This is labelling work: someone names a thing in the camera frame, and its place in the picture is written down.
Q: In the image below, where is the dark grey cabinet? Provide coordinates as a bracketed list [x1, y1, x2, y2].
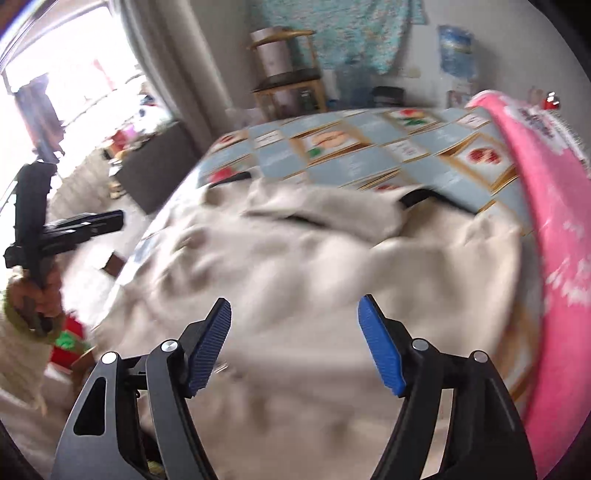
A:
[115, 119, 200, 214]

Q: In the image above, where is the cream zip jacket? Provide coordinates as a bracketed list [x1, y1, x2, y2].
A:
[88, 176, 525, 480]

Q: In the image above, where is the red gift bag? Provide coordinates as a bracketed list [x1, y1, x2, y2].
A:
[47, 313, 95, 371]

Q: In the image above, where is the grey curtain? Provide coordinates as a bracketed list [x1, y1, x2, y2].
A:
[122, 0, 252, 155]

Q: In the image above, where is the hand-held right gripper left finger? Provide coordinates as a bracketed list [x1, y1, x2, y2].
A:
[50, 298, 232, 480]

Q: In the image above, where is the white box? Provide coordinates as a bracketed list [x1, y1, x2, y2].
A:
[255, 28, 297, 80]

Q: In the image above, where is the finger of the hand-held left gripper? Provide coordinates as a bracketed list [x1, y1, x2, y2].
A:
[45, 209, 126, 256]

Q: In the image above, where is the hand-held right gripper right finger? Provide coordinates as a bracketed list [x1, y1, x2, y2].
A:
[358, 294, 539, 480]

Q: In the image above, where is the brown cardboard box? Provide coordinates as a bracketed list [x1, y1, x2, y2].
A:
[103, 251, 126, 278]

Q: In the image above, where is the person's left hand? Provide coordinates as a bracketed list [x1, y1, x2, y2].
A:
[9, 267, 64, 334]

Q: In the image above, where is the wooden chair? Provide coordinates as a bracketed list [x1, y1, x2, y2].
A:
[248, 28, 325, 124]

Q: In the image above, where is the blue water bottle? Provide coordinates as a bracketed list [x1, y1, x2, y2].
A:
[435, 24, 477, 80]

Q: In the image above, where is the teal floral cloth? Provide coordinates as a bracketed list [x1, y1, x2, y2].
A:
[262, 0, 426, 75]

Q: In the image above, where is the pink floral blanket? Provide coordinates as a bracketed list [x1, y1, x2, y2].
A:
[465, 89, 591, 480]

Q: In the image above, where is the patterned blue tablecloth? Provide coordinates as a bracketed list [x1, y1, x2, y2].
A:
[134, 107, 548, 416]

